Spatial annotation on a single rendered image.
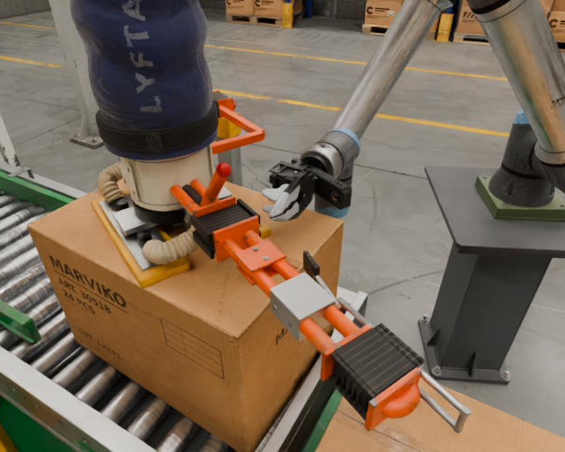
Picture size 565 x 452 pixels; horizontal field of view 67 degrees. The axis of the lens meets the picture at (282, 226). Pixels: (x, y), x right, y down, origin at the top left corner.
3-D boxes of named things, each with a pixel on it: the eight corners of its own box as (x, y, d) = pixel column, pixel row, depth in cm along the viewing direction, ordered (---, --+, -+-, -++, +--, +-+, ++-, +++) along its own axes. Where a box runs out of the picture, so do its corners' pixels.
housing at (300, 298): (267, 311, 61) (266, 289, 58) (305, 292, 64) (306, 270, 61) (297, 344, 56) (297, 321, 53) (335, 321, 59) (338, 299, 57)
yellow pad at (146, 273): (91, 208, 102) (86, 189, 99) (133, 195, 106) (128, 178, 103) (142, 290, 79) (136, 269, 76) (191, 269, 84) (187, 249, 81)
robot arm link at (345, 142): (360, 166, 107) (365, 127, 101) (341, 186, 98) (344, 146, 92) (326, 158, 111) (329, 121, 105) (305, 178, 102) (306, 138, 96)
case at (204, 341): (75, 342, 119) (25, 224, 96) (177, 263, 146) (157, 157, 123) (249, 460, 92) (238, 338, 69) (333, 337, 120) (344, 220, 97)
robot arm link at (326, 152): (340, 184, 98) (344, 145, 92) (331, 193, 94) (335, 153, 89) (305, 174, 101) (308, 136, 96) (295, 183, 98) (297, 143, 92)
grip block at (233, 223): (191, 239, 75) (186, 211, 72) (239, 221, 80) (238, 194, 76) (213, 265, 69) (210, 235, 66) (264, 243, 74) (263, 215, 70)
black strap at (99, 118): (86, 122, 86) (81, 103, 84) (191, 99, 97) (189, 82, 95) (122, 165, 71) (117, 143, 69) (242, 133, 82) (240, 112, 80)
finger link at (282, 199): (248, 210, 80) (273, 188, 86) (276, 219, 77) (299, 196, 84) (248, 195, 78) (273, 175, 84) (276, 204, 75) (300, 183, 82)
